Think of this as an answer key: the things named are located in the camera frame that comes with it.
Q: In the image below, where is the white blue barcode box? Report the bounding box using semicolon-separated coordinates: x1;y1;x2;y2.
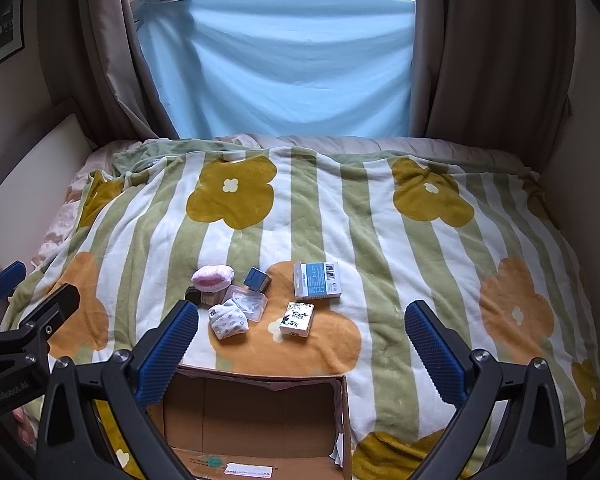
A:
293;261;342;302

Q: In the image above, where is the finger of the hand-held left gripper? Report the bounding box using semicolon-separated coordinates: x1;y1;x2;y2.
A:
0;260;28;307
0;283;82;362

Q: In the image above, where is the cardboard box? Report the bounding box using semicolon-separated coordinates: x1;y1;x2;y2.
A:
147;362;353;480

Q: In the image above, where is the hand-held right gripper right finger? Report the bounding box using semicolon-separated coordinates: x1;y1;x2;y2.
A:
404;300;567;480

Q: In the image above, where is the pink powder puff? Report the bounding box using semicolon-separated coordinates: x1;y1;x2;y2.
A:
191;265;237;293

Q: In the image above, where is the small blue box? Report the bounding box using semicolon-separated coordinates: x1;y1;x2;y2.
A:
243;266;272;292

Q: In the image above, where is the brown curtain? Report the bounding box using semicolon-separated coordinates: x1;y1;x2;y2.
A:
412;0;578;138
37;0;181;148

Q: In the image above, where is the white patterned sock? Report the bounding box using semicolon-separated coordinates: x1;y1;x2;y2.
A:
208;299;250;342

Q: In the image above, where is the striped floral blanket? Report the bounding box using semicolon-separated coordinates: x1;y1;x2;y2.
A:
10;139;600;480

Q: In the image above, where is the clear plastic case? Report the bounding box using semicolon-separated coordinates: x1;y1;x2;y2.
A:
223;284;269;322

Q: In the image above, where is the white floral tissue packet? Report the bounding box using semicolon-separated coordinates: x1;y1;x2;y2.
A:
279;301;315;339

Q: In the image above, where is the beige round jar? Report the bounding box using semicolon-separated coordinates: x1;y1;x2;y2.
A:
186;284;226;309

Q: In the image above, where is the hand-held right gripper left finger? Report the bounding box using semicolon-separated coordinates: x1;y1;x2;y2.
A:
36;299;201;480

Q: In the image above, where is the light blue cloth sheet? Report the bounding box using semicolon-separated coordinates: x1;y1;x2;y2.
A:
136;0;417;141

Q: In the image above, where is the white padded board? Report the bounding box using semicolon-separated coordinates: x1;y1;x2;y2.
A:
0;112;98;271

